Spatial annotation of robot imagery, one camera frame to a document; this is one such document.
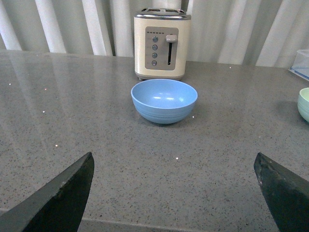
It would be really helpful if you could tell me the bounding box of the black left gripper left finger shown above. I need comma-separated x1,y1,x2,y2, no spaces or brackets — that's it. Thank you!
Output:
0,152,94,232

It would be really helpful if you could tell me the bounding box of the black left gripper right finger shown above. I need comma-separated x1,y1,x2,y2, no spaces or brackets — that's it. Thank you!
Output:
253,152,309,232

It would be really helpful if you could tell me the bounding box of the green bowl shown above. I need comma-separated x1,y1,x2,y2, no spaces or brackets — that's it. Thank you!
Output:
297,87,309,122

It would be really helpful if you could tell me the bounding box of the blue bowl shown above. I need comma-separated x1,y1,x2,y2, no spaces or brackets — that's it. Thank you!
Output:
131,79,198,124

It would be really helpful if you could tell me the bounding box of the clear plastic food container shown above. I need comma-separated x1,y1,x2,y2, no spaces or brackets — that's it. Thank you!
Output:
289,49,309,81

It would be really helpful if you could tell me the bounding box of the white curtain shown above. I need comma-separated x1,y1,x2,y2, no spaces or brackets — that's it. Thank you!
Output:
0,0,309,67

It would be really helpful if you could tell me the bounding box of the cream two-slot toaster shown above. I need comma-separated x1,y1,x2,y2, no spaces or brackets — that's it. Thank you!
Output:
134,8,191,80

